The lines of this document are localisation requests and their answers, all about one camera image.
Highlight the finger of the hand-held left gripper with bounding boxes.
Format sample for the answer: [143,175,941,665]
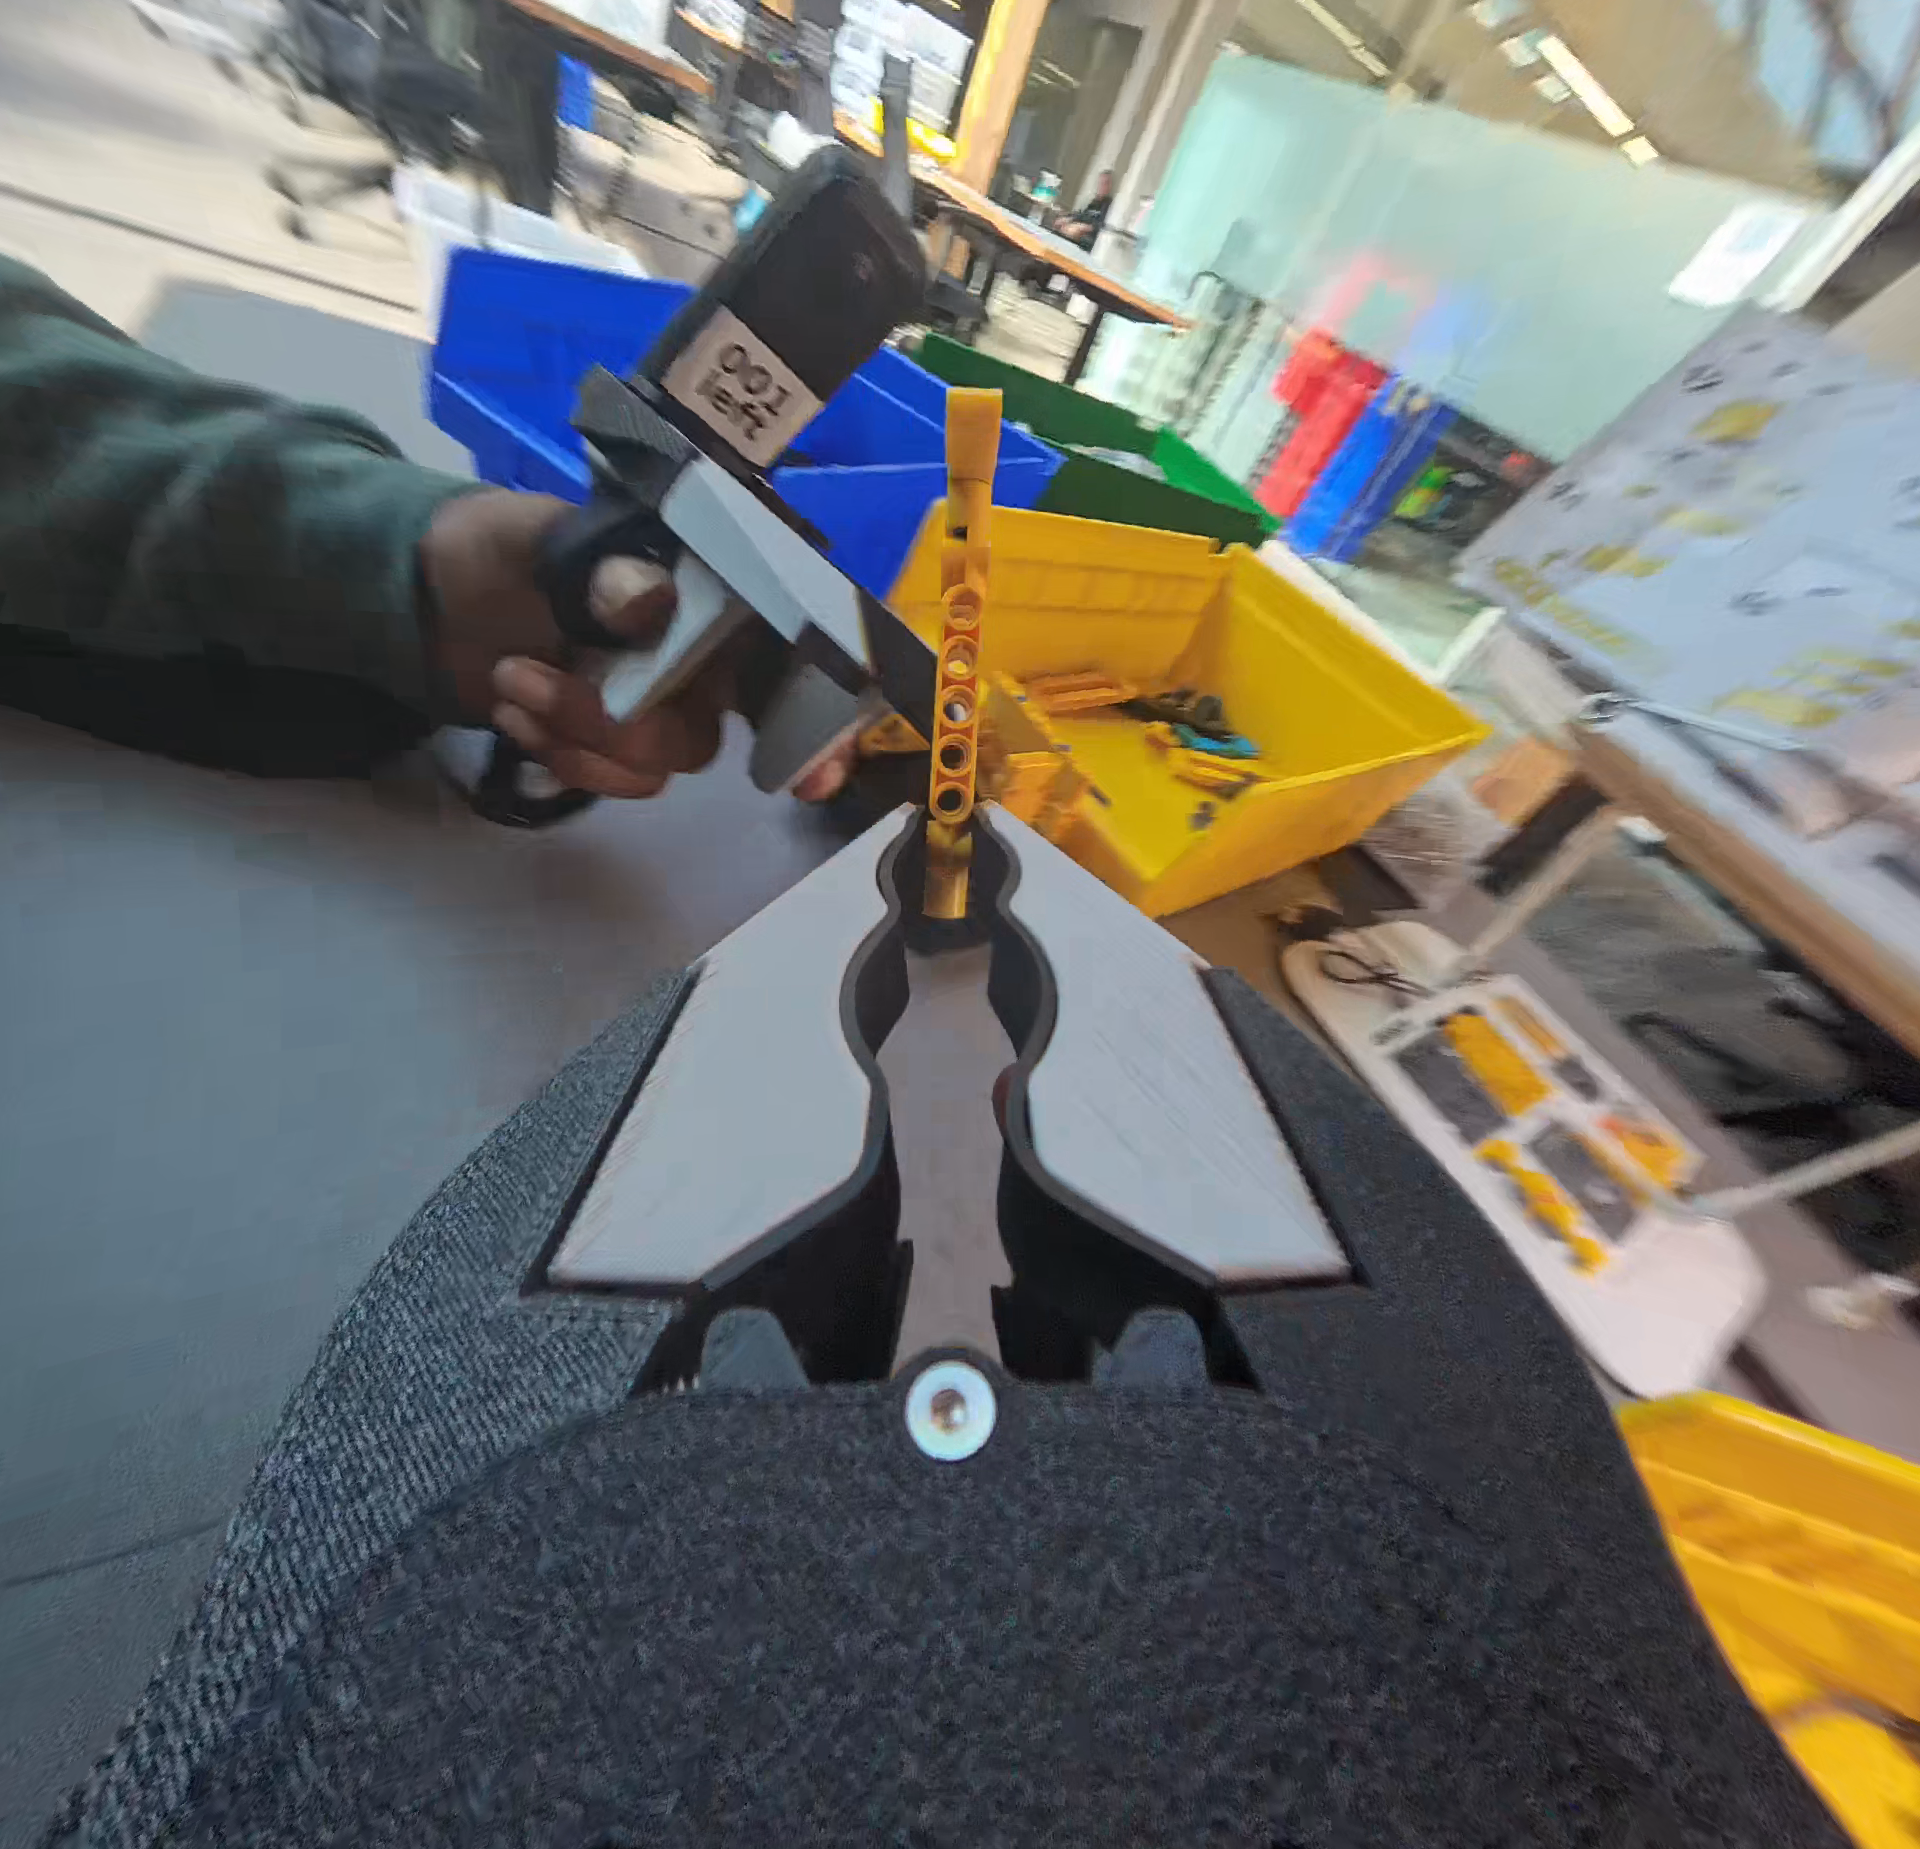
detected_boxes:
[660,460,878,686]
[751,466,947,733]

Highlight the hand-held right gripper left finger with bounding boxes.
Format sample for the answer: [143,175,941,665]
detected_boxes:
[543,804,925,1300]

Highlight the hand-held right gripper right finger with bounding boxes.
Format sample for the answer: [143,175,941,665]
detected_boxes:
[975,804,1355,1296]

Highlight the yellow lego beam blue pins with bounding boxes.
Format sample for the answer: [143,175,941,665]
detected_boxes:
[923,506,995,924]

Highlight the person's left forearm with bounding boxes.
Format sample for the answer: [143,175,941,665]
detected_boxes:
[0,252,483,777]

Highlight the assorted lego parts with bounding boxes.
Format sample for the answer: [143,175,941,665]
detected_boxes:
[1034,665,1278,833]

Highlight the large lego instruction sheet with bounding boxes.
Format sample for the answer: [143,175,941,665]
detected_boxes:
[1455,304,1920,845]

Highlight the person's left hand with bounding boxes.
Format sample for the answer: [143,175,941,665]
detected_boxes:
[420,490,724,804]

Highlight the wooden work table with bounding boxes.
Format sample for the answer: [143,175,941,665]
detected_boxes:
[901,154,1193,337]

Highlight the wooden pillar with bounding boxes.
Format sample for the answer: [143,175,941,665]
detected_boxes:
[951,0,1074,194]

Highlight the blue plastic storage bin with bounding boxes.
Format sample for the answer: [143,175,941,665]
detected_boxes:
[424,240,1070,594]

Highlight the green plastic storage bin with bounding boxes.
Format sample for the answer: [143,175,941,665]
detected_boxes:
[907,330,1279,549]

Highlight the white storage bin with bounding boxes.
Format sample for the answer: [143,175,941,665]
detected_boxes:
[396,169,648,321]

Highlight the clear bag of small parts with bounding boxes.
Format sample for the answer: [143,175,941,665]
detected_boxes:
[1357,791,1487,907]

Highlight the yellow plastic storage bin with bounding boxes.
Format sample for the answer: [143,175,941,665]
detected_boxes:
[1617,1391,1920,1849]
[882,500,1490,921]

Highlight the black office chair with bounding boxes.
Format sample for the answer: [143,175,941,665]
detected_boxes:
[224,0,498,231]

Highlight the stack of red crates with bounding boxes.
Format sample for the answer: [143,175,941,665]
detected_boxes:
[1257,330,1390,520]

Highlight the stack of blue crates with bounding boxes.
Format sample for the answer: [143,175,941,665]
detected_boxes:
[1290,380,1464,563]

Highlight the white instruction board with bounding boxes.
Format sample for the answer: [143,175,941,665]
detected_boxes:
[1279,921,1769,1404]

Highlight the metal spring clip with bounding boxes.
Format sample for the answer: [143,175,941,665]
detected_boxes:
[1574,692,1801,756]

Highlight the white book stand with stickers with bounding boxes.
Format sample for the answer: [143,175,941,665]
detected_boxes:
[1470,635,1920,1056]

